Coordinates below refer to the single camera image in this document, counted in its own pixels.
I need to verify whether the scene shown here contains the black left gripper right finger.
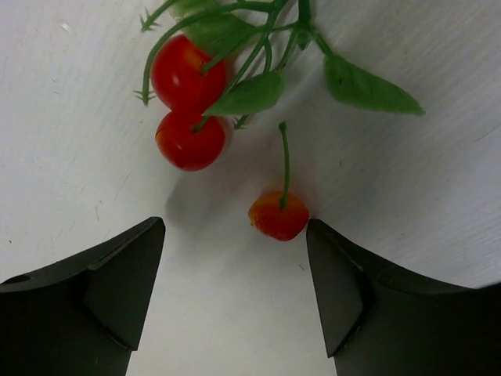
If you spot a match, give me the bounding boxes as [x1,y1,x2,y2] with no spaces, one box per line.
[306,219,500,375]

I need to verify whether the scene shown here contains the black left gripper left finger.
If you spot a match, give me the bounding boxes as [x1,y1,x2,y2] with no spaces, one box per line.
[1,217,165,375]

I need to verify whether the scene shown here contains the fake cherry bunch with leaves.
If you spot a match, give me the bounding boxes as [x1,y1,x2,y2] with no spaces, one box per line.
[135,1,424,172]

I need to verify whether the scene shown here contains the single fake cherry with stem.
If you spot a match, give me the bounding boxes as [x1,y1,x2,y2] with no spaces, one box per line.
[247,121,310,241]

